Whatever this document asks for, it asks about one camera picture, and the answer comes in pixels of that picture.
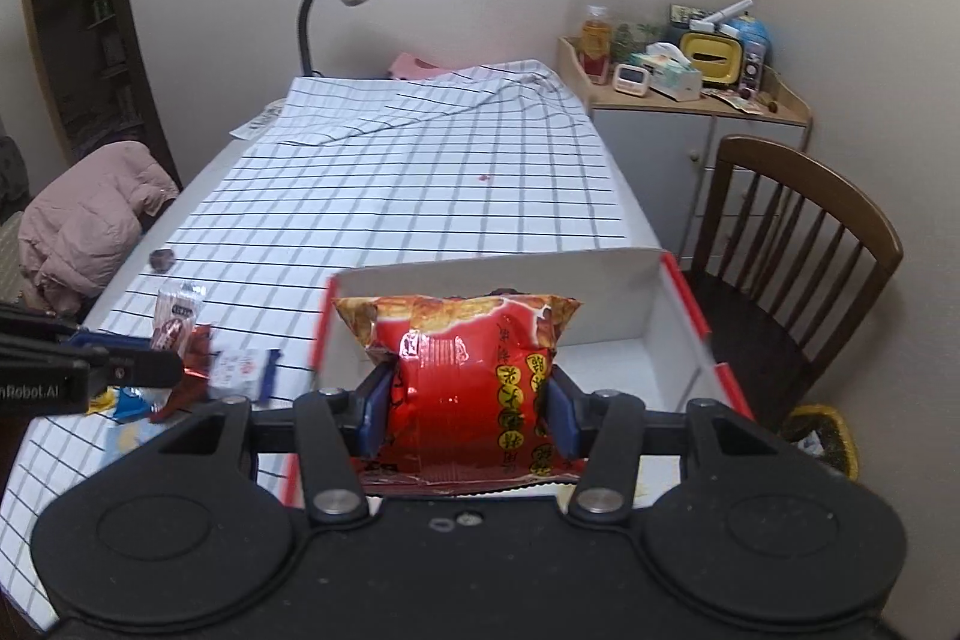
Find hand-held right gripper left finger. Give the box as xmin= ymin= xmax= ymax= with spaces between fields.
xmin=161 ymin=362 xmax=395 ymax=525

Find red foil snack packet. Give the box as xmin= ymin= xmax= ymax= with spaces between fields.
xmin=148 ymin=325 xmax=220 ymax=425

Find yellow box with slot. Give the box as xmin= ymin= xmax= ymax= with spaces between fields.
xmin=678 ymin=31 xmax=745 ymax=91

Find pale green tissue box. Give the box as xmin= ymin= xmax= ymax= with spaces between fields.
xmin=628 ymin=43 xmax=704 ymax=103

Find checkered white tablecloth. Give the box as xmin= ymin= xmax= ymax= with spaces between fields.
xmin=0 ymin=58 xmax=680 ymax=633

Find white cabinet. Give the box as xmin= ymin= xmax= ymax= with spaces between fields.
xmin=589 ymin=106 xmax=812 ymax=260

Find white tube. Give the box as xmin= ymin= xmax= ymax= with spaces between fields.
xmin=691 ymin=0 xmax=755 ymax=29

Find small packet near lamp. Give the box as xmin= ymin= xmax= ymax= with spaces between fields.
xmin=228 ymin=98 xmax=290 ymax=144

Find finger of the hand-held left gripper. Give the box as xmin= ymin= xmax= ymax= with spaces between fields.
xmin=88 ymin=350 xmax=185 ymax=399
xmin=71 ymin=326 xmax=152 ymax=354

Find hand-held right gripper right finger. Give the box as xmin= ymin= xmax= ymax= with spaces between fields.
xmin=549 ymin=370 xmax=790 ymax=527

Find white cardboard box red sides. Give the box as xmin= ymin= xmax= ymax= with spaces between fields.
xmin=285 ymin=246 xmax=755 ymax=510

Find white snack packet blue edges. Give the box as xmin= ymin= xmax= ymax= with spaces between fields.
xmin=208 ymin=347 xmax=282 ymax=403

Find white and red snack packet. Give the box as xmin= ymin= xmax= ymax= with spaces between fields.
xmin=153 ymin=280 xmax=208 ymax=353

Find dark wooden spindle chair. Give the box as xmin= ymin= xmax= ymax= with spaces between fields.
xmin=679 ymin=134 xmax=905 ymax=432

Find clear bottle orange drink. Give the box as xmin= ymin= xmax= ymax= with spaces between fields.
xmin=576 ymin=0 xmax=614 ymax=85

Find pink flat object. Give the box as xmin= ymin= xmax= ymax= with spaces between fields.
xmin=388 ymin=51 xmax=452 ymax=81

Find red crinkly snack bag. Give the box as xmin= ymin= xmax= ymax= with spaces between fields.
xmin=334 ymin=289 xmax=584 ymax=495

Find pink puffer jacket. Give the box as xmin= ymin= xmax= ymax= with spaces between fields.
xmin=18 ymin=140 xmax=181 ymax=316

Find dark wooden bookshelf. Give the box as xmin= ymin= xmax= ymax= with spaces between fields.
xmin=15 ymin=0 xmax=182 ymax=185

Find blue globe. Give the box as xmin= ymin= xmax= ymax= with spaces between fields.
xmin=724 ymin=14 xmax=775 ymax=58

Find yellow woven basket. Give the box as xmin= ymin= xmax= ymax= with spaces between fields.
xmin=783 ymin=403 xmax=860 ymax=483

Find yellow snack packet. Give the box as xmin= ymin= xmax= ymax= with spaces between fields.
xmin=86 ymin=385 xmax=162 ymax=425

